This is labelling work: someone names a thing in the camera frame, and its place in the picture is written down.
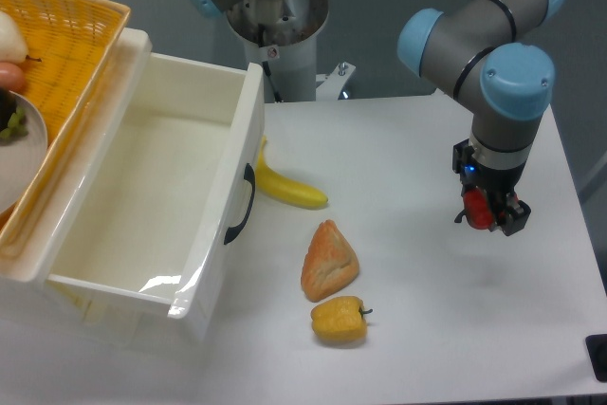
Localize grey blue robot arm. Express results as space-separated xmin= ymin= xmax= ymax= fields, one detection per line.
xmin=190 ymin=0 xmax=563 ymax=235

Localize black cable on pedestal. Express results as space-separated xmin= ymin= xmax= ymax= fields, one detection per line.
xmin=258 ymin=20 xmax=285 ymax=103

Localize open upper white drawer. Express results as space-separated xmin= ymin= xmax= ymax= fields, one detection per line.
xmin=46 ymin=51 xmax=266 ymax=321

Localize red bell pepper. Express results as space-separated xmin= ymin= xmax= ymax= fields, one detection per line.
xmin=462 ymin=188 xmax=494 ymax=230

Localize black drawer handle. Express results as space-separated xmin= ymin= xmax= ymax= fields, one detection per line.
xmin=223 ymin=162 xmax=257 ymax=245

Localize pink sausage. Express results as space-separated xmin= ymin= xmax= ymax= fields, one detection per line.
xmin=0 ymin=63 xmax=26 ymax=92

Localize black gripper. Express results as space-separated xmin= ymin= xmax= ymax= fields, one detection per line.
xmin=452 ymin=139 xmax=531 ymax=236

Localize green grapes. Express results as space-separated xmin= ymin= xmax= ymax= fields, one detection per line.
xmin=0 ymin=106 xmax=28 ymax=140

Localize black object at table edge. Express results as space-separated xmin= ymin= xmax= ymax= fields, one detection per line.
xmin=585 ymin=334 xmax=607 ymax=383

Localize triangular pastry bread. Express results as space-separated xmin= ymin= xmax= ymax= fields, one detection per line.
xmin=301 ymin=219 xmax=360 ymax=303

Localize yellow banana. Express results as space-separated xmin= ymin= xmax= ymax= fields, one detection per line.
xmin=255 ymin=136 xmax=328 ymax=210

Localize white plate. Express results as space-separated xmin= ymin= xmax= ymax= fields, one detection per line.
xmin=1 ymin=94 xmax=48 ymax=215

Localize white drawer cabinet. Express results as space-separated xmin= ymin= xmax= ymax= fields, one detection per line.
xmin=0 ymin=28 xmax=224 ymax=359

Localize yellow woven basket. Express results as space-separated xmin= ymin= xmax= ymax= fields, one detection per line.
xmin=1 ymin=0 xmax=131 ymax=259

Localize white pear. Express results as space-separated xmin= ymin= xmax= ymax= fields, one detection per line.
xmin=0 ymin=11 xmax=42 ymax=64

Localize yellow bell pepper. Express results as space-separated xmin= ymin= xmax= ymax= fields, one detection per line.
xmin=310 ymin=296 xmax=373 ymax=342

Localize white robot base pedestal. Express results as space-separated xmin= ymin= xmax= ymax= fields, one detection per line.
xmin=227 ymin=0 xmax=356 ymax=103

